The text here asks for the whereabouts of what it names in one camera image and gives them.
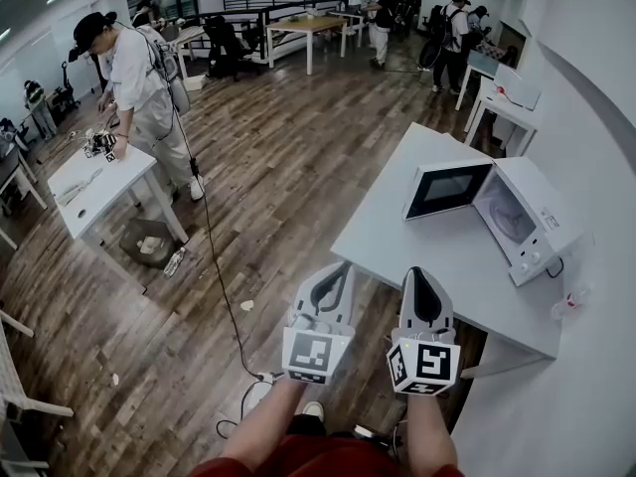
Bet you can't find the large white table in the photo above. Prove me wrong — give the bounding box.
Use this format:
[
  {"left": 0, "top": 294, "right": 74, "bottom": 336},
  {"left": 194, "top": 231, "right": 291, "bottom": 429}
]
[{"left": 329, "top": 121, "right": 563, "bottom": 380}]

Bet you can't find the white cable bundle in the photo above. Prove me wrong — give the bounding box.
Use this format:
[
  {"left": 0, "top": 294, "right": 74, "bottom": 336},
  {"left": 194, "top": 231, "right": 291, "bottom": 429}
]
[{"left": 56, "top": 168, "right": 104, "bottom": 204}]

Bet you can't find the black top table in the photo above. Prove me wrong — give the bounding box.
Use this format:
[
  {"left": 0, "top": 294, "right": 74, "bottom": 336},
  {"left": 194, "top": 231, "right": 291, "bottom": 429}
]
[{"left": 0, "top": 140, "right": 50, "bottom": 251}]

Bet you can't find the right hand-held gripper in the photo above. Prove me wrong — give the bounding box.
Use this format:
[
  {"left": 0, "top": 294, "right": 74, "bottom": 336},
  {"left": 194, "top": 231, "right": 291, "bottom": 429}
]
[{"left": 386, "top": 267, "right": 462, "bottom": 398}]

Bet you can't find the wooden top table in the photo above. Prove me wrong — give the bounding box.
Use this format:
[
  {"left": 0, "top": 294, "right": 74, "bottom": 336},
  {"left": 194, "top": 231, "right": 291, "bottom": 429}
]
[{"left": 264, "top": 15, "right": 350, "bottom": 77}]

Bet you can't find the long black floor cable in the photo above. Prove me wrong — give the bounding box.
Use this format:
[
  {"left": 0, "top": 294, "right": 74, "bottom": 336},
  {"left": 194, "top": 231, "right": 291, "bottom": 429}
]
[{"left": 170, "top": 91, "right": 265, "bottom": 383}]

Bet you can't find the clear bottle with red label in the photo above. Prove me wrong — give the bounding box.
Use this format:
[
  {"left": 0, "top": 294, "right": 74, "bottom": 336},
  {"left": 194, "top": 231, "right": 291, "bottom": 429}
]
[{"left": 550, "top": 284, "right": 595, "bottom": 321}]

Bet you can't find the person's right forearm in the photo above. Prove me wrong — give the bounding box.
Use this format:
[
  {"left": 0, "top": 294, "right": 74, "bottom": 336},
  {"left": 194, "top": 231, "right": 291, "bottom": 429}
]
[{"left": 405, "top": 393, "right": 459, "bottom": 470}]

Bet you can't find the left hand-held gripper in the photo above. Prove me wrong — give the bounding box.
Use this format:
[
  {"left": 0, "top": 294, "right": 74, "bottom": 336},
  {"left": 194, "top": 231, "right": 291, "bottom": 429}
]
[{"left": 281, "top": 261, "right": 356, "bottom": 387}]

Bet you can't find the dark waste bin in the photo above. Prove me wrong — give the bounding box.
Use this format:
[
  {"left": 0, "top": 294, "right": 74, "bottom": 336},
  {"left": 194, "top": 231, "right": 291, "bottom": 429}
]
[{"left": 118, "top": 217, "right": 176, "bottom": 270}]

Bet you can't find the person's left forearm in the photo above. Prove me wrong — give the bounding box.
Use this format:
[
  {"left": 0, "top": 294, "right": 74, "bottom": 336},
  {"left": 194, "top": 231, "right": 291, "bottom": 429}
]
[{"left": 217, "top": 378, "right": 308, "bottom": 467}]

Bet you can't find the white side table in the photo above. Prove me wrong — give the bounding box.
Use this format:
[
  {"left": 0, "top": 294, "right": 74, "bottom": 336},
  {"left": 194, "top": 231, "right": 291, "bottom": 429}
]
[
  {"left": 453, "top": 49, "right": 499, "bottom": 114},
  {"left": 463, "top": 74, "right": 542, "bottom": 159}
]

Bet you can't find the clear water bottle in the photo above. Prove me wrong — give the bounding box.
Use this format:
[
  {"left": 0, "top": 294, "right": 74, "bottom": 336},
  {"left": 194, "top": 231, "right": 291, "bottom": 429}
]
[{"left": 162, "top": 246, "right": 188, "bottom": 279}]

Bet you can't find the black office chair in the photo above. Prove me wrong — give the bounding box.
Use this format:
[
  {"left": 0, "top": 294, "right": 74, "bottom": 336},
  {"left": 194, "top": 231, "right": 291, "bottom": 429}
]
[{"left": 203, "top": 14, "right": 263, "bottom": 80}]

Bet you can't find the red t-shirt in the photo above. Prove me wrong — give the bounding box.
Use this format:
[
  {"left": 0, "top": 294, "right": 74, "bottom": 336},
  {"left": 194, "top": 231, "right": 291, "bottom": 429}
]
[{"left": 187, "top": 413, "right": 467, "bottom": 477}]

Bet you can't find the black wheeled stand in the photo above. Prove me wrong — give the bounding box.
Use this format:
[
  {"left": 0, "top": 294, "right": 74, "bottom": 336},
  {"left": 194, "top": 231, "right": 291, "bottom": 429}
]
[{"left": 49, "top": 59, "right": 81, "bottom": 114}]

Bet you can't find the white box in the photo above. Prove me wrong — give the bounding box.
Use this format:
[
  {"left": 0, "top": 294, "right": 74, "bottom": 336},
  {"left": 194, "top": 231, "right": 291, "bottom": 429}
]
[
  {"left": 400, "top": 157, "right": 495, "bottom": 223},
  {"left": 491, "top": 64, "right": 544, "bottom": 113}
]

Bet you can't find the small white table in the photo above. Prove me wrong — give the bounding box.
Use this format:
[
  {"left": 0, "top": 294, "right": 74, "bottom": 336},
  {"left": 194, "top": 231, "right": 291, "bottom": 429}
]
[{"left": 46, "top": 140, "right": 191, "bottom": 296}]

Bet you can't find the idle hand-held gripper set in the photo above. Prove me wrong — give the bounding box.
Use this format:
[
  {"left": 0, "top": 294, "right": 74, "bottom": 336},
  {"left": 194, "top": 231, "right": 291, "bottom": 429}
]
[{"left": 82, "top": 128, "right": 126, "bottom": 165}]

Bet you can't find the white microwave body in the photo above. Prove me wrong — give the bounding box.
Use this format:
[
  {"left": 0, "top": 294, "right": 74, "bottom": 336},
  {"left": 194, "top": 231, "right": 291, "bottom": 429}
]
[{"left": 471, "top": 155, "right": 588, "bottom": 288}]

